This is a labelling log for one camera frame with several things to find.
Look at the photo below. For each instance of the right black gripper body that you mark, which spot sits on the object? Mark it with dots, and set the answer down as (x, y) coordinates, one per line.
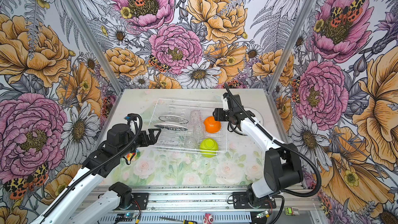
(228, 113)

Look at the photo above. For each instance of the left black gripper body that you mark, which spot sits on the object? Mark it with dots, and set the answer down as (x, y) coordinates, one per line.
(135, 141)

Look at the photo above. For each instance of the strawberry pattern white plate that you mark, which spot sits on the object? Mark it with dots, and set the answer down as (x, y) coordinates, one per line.
(257, 115)

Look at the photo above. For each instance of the green rimmed white plate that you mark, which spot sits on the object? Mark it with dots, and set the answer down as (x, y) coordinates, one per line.
(173, 118)

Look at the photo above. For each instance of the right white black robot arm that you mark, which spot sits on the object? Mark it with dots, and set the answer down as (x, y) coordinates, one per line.
(282, 162)

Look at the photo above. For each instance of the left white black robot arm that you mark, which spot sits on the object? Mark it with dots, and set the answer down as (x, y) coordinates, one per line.
(94, 170)

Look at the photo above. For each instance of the orange plastic bowl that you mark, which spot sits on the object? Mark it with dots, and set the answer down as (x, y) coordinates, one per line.
(211, 125)

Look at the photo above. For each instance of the colourful smiling flower toy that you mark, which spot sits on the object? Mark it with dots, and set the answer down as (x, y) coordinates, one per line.
(133, 156)

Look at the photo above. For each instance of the clear plastic cup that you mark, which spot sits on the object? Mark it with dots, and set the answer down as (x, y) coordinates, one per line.
(198, 132)
(195, 117)
(190, 144)

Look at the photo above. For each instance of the lime green plastic bowl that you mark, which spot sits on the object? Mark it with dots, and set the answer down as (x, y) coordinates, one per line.
(208, 148)

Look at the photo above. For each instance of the green circuit board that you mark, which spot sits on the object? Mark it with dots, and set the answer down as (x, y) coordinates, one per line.
(127, 217)

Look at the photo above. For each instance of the red white small object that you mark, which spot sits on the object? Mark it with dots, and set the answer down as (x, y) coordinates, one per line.
(208, 218)

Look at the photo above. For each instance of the small green display module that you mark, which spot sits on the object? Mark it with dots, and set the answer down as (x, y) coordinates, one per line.
(292, 211)

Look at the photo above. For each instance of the aluminium frame rail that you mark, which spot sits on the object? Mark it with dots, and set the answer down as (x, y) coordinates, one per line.
(197, 198)

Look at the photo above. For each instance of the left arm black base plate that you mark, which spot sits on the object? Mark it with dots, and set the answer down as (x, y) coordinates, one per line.
(137, 201)

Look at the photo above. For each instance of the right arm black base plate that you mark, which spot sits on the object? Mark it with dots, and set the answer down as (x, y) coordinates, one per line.
(245, 200)

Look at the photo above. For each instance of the yellow handled screwdriver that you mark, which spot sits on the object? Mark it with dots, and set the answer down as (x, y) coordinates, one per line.
(179, 221)

